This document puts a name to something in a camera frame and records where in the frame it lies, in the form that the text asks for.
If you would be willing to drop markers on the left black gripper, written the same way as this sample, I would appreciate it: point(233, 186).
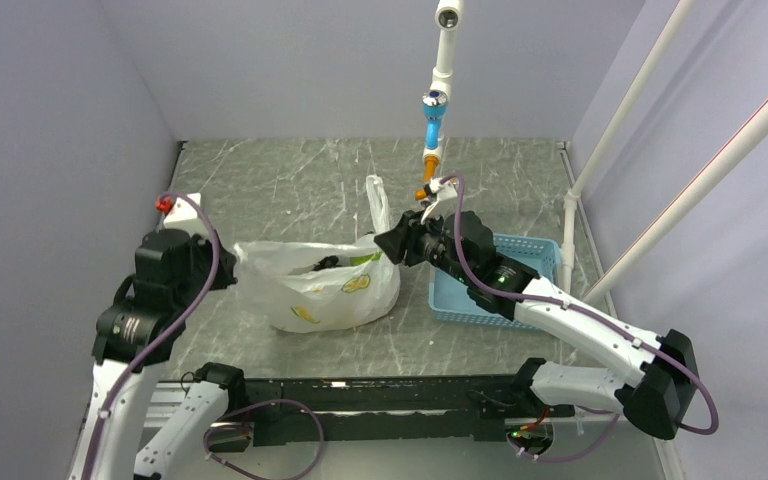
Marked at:
point(225, 273)

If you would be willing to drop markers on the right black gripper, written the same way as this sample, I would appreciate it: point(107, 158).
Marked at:
point(406, 237)

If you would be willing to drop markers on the white plastic shopping bag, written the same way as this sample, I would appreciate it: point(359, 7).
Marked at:
point(276, 283)

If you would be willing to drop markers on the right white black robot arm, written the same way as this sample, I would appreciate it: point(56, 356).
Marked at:
point(650, 379)

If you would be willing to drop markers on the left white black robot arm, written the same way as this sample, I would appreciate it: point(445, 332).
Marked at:
point(174, 270)

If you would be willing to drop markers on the dark fake grape bunch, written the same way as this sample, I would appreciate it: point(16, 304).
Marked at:
point(328, 262)

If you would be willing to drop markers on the light blue plastic basket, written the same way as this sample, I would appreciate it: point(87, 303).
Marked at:
point(448, 298)

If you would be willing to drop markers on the white blue orange pipe stand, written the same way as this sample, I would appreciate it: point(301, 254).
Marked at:
point(448, 18)

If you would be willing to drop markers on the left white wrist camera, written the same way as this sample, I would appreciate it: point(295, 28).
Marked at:
point(179, 214)

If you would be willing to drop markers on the white frame pole far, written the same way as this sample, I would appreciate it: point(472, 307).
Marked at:
point(640, 80)

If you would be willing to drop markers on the white frame pole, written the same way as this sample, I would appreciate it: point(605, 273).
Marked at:
point(742, 142)
point(640, 80)

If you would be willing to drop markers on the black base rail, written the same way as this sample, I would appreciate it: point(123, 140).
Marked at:
point(479, 407)

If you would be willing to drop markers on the white frame pole near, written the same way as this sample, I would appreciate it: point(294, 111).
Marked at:
point(742, 142)

